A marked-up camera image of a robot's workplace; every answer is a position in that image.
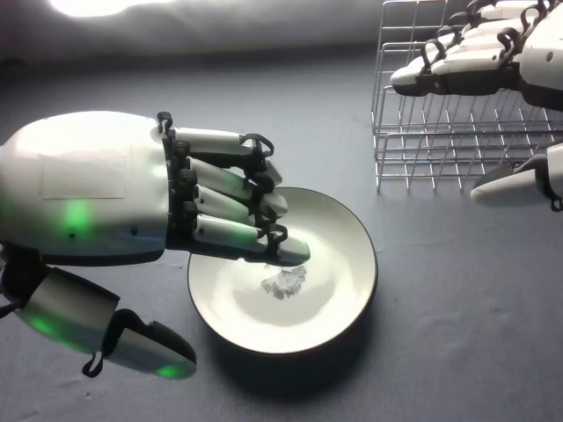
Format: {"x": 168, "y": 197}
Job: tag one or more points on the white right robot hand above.
{"x": 466, "y": 66}

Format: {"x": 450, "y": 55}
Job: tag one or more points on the white plate with leaf print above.
{"x": 325, "y": 264}

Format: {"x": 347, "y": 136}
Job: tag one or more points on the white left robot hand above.
{"x": 88, "y": 184}

